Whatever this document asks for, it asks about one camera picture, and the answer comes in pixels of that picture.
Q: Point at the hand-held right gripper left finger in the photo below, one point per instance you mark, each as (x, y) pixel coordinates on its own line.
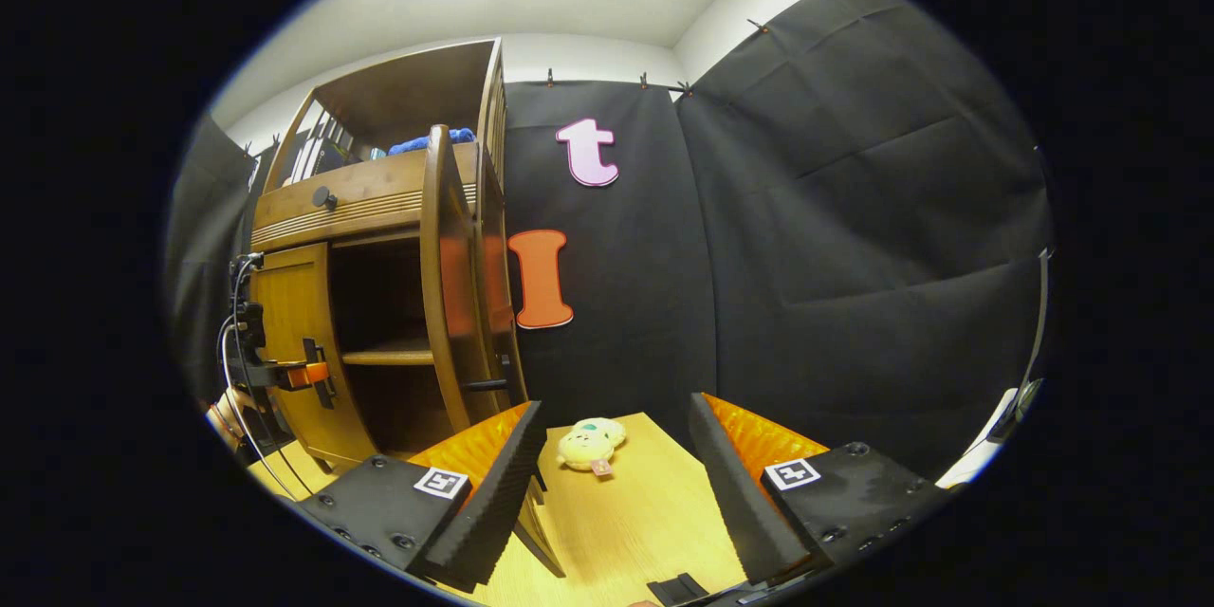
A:
(498, 503)

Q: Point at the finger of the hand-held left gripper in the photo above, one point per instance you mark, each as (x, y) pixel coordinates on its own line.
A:
(308, 375)

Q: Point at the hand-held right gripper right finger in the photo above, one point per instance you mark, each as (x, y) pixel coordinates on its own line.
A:
(740, 493)

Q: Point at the wooden cabinet door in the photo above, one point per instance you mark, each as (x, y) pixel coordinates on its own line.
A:
(446, 303)
(294, 322)

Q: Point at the wooden inner cabinet shelf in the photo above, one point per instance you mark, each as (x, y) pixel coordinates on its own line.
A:
(389, 357)

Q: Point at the wooden shoe cabinet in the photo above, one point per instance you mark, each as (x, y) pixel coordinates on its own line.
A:
(379, 199)

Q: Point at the wooden cabinet drawer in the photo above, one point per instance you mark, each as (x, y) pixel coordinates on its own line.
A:
(370, 190)

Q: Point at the yellow plush toy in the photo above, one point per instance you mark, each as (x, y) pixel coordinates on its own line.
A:
(586, 446)

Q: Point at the black round drawer knob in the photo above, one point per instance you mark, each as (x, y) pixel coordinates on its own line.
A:
(323, 198)

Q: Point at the blue towel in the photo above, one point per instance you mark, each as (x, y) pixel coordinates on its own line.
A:
(432, 142)

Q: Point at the black backdrop cloth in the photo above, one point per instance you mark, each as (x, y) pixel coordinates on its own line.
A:
(854, 209)

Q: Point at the row of black cloth clips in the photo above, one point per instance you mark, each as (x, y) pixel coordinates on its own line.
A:
(549, 76)

